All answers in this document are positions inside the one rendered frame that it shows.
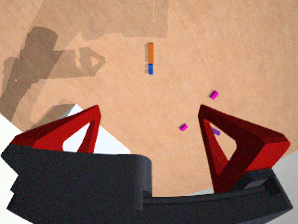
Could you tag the magenta rod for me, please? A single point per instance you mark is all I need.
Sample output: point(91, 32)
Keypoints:
point(214, 95)
point(183, 127)

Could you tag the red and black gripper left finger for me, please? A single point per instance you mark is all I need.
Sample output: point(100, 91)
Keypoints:
point(52, 135)

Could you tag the purple rod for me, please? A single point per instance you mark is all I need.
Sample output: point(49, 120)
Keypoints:
point(216, 131)

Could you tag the orange rod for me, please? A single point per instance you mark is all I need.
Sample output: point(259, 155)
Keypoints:
point(151, 53)

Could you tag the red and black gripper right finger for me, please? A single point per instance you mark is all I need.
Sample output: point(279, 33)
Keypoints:
point(257, 148)

